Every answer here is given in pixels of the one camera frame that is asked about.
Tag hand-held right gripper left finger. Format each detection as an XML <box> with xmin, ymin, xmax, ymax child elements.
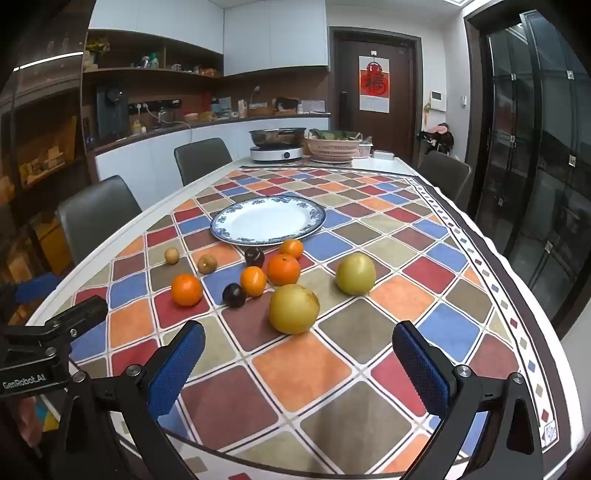
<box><xmin>48</xmin><ymin>320</ymin><xmax>206</xmax><ymax>480</ymax></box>

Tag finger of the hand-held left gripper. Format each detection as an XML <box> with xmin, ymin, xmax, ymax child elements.
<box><xmin>44</xmin><ymin>295</ymin><xmax>110</xmax><ymax>343</ymax></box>
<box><xmin>13</xmin><ymin>272</ymin><xmax>62</xmax><ymax>306</ymax></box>

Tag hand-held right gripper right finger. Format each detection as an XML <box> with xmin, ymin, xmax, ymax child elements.
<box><xmin>392</xmin><ymin>320</ymin><xmax>561</xmax><ymax>480</ymax></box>

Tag greenish yellow pear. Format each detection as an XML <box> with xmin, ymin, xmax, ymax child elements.
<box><xmin>335</xmin><ymin>252</ymin><xmax>377</xmax><ymax>296</ymax></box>

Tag small oval orange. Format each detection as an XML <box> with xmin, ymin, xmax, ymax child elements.
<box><xmin>240</xmin><ymin>266</ymin><xmax>267</xmax><ymax>297</ymax></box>

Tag golden yellow pear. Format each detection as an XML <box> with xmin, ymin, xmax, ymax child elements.
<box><xmin>269</xmin><ymin>284</ymin><xmax>320</xmax><ymax>335</ymax></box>

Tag large round orange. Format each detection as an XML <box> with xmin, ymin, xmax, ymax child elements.
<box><xmin>267</xmin><ymin>253</ymin><xmax>301</xmax><ymax>286</ymax></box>

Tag blue rimmed white plate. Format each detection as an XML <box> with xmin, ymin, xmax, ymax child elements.
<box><xmin>211</xmin><ymin>195</ymin><xmax>327</xmax><ymax>246</ymax></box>

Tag grey dining chair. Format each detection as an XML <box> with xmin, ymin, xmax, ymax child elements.
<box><xmin>56</xmin><ymin>175</ymin><xmax>143</xmax><ymax>267</ymax></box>
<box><xmin>418</xmin><ymin>151</ymin><xmax>472</xmax><ymax>214</ymax></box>
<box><xmin>174</xmin><ymin>137</ymin><xmax>233</xmax><ymax>186</ymax></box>

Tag wooden display cabinet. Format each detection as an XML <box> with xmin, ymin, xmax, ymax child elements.
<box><xmin>0</xmin><ymin>0</ymin><xmax>90</xmax><ymax>301</ymax></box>

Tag white lower cabinets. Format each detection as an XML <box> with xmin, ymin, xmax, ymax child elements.
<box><xmin>95</xmin><ymin>117</ymin><xmax>331</xmax><ymax>186</ymax></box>

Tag white cabinets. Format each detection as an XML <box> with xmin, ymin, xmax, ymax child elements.
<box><xmin>88</xmin><ymin>0</ymin><xmax>329</xmax><ymax>78</ymax></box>
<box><xmin>95</xmin><ymin>117</ymin><xmax>331</xmax><ymax>186</ymax></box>

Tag black countertop appliance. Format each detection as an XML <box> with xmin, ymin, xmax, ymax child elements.
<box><xmin>96</xmin><ymin>85</ymin><xmax>130</xmax><ymax>140</ymax></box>

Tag black power strip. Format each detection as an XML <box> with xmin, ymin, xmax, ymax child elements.
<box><xmin>128</xmin><ymin>99</ymin><xmax>184</xmax><ymax>114</ymax></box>

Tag dark bag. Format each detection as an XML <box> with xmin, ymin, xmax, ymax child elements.
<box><xmin>418</xmin><ymin>122</ymin><xmax>455</xmax><ymax>156</ymax></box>

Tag black framed glass door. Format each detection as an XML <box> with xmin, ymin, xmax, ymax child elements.
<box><xmin>465</xmin><ymin>7</ymin><xmax>591</xmax><ymax>333</ymax></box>

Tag white induction cooker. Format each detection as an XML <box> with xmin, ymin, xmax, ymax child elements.
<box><xmin>249</xmin><ymin>145</ymin><xmax>304</xmax><ymax>164</ymax></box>

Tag pink plastic basket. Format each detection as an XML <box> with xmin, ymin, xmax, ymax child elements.
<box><xmin>302</xmin><ymin>136</ymin><xmax>364</xmax><ymax>162</ymax></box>

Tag green leafy vegetables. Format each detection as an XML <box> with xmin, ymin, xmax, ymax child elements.
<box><xmin>309</xmin><ymin>128</ymin><xmax>363</xmax><ymax>141</ymax></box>

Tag steel pot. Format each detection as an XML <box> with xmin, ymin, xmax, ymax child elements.
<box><xmin>248</xmin><ymin>128</ymin><xmax>308</xmax><ymax>148</ymax></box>

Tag dark brown door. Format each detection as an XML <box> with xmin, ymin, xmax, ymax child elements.
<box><xmin>331</xmin><ymin>27</ymin><xmax>422</xmax><ymax>163</ymax></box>

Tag white upper cabinets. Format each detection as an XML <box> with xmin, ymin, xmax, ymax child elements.
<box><xmin>88</xmin><ymin>0</ymin><xmax>329</xmax><ymax>78</ymax></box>

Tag red wall calendar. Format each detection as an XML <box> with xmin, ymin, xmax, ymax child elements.
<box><xmin>359</xmin><ymin>52</ymin><xmax>391</xmax><ymax>113</ymax></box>

